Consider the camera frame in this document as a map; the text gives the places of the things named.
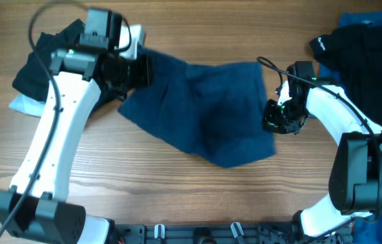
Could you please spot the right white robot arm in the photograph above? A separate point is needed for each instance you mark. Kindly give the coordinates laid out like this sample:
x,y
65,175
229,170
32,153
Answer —
x,y
355,182

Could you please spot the dark blue denim shorts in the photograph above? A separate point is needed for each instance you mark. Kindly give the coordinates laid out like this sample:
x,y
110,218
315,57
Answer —
x,y
215,112

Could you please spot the folded black shorts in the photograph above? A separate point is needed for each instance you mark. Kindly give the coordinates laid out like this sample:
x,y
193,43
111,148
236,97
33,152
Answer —
x,y
31,80

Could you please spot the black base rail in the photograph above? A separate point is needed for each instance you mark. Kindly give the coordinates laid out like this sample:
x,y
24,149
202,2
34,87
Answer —
x,y
234,233

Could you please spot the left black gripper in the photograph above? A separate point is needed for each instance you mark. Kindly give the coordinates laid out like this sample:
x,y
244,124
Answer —
x,y
144,77

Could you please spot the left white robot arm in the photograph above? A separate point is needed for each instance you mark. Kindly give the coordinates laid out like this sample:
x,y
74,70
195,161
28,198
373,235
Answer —
x,y
35,205

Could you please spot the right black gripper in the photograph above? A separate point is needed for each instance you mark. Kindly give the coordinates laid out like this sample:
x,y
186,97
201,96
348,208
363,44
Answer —
x,y
271,123

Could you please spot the black polo shirt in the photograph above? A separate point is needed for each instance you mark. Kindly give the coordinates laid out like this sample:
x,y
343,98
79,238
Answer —
x,y
355,52

